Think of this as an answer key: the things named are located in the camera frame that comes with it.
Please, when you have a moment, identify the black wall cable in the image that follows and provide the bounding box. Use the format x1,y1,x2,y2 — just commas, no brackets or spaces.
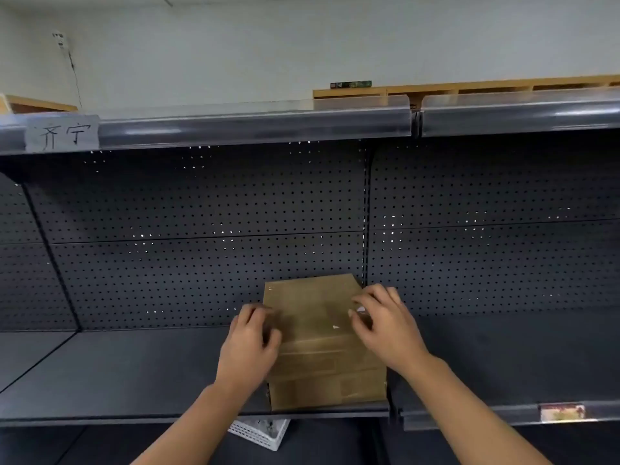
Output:
67,46,85,110

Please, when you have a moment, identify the person's left forearm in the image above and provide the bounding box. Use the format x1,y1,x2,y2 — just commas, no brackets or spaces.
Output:
130,382,258,465

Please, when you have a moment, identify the white plastic basket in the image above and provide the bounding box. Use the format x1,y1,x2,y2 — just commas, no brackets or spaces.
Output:
227,418,291,453

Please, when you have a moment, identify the clear plastic price rail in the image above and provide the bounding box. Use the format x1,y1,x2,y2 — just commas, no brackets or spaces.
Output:
420,86,620,139
400,399,620,431
0,94,413,156

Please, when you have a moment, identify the person's left hand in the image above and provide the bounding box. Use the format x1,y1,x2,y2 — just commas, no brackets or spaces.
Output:
214,303,284,397

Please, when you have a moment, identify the colourful price tag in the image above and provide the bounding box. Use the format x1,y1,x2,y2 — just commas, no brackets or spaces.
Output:
539,403,588,424

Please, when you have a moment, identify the long wooden cubby cabinet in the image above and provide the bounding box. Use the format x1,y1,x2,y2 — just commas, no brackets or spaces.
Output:
312,74,620,100

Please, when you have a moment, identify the dark grey metal shelf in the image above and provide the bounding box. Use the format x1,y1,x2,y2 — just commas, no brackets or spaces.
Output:
0,87,620,465

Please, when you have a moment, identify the white handwritten paper tag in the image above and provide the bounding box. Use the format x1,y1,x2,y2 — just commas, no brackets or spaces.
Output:
24,114,101,154

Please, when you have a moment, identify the small wooden cabinet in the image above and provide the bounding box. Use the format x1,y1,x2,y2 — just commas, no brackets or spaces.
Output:
0,93,79,116

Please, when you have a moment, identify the person's right forearm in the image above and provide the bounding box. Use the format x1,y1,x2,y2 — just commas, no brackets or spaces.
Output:
403,355,553,465

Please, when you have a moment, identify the person's right hand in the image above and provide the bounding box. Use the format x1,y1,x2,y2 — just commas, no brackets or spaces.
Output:
347,284,433,379

